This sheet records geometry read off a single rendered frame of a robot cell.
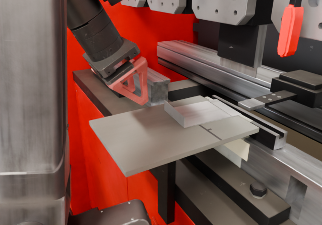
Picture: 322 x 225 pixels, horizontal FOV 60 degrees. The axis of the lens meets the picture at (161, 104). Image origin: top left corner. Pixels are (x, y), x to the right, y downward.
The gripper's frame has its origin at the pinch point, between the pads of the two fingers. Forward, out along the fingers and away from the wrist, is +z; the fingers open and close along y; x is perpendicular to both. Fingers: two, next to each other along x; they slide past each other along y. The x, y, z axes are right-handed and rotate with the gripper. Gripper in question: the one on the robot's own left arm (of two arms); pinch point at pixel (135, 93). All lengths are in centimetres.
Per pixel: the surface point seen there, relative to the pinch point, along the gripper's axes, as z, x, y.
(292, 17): -5.2, -18.7, -17.0
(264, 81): 28.8, -34.2, 11.4
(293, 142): 179, -101, 84
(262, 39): 3.4, -23.1, -5.8
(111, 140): 3.4, 8.0, -1.6
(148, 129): 6.8, 1.8, -1.0
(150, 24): 23, -37, 85
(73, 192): 73, 45, 83
